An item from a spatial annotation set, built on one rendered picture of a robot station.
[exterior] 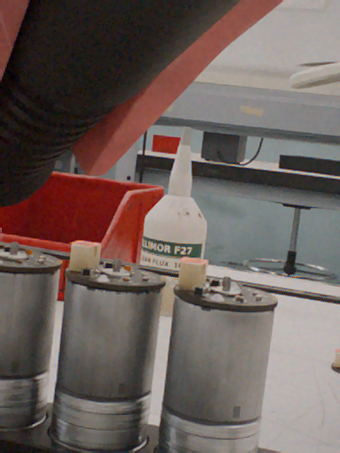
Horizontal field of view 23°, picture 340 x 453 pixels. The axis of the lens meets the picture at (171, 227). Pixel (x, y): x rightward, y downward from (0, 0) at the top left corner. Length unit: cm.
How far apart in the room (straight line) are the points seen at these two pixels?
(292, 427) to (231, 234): 435
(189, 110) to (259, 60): 217
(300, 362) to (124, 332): 20
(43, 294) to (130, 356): 3
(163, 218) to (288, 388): 13
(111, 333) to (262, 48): 446
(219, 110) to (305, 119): 25
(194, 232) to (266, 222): 418
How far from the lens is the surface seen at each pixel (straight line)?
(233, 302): 19
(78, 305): 20
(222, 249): 467
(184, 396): 20
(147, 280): 20
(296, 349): 41
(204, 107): 248
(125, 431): 21
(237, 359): 19
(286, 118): 244
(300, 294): 21
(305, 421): 31
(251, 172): 248
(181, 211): 44
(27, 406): 22
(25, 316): 21
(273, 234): 461
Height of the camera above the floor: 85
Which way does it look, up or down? 7 degrees down
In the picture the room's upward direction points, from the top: 7 degrees clockwise
